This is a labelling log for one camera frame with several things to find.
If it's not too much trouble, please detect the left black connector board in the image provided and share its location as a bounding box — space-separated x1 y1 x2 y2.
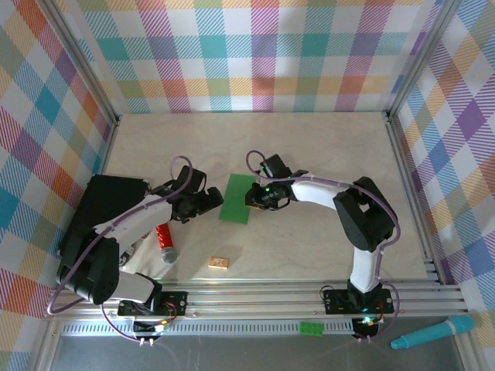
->
133 318 171 342

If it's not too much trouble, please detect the right aluminium side rail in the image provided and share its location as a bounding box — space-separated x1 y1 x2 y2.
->
384 111 446 285

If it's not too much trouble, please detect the slotted grey cable duct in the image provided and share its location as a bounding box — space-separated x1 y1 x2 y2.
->
60 321 357 336

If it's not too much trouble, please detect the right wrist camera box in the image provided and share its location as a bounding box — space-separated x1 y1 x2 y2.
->
261 154 293 179

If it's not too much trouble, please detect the right black connector board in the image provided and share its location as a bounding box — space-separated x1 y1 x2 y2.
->
353 316 381 341

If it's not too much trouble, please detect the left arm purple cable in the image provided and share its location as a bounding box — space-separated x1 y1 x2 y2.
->
46 155 194 343

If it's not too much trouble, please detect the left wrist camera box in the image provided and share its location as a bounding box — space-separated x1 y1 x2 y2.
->
177 168 208 192

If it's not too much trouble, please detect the aluminium front rail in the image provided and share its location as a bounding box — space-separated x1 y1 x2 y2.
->
42 280 469 322

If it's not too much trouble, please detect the green paper sheet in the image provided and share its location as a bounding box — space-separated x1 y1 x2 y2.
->
218 173 258 226

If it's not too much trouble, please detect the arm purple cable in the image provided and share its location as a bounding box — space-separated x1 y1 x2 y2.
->
46 155 194 343
246 149 401 343

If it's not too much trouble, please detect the red toy microphone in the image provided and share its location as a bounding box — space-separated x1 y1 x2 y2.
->
155 223 181 265

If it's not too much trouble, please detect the black connector board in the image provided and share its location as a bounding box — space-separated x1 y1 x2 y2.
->
133 318 171 342
353 316 381 341

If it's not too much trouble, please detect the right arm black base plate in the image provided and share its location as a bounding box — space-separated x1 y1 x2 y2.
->
323 288 395 315

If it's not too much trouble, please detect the teal marker pen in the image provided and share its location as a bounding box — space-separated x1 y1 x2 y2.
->
390 315 476 351

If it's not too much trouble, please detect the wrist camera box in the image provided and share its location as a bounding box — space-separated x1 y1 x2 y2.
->
177 168 208 192
261 154 293 179

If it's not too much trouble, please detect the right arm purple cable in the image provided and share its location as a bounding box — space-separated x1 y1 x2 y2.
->
246 149 401 343

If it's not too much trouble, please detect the right aluminium corner post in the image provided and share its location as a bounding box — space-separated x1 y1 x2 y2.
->
384 0 463 121

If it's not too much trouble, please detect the left aluminium corner post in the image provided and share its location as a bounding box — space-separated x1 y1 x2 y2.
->
40 0 121 127

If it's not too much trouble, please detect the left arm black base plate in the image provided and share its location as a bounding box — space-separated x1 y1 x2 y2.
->
117 290 189 318

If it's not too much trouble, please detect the aluminium corner post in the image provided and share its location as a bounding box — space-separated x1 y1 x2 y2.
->
384 0 463 121
40 0 121 127

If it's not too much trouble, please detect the green toy brick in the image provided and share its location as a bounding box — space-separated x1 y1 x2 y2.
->
299 321 325 338

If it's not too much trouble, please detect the black hard case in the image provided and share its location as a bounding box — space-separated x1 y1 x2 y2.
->
57 174 152 264

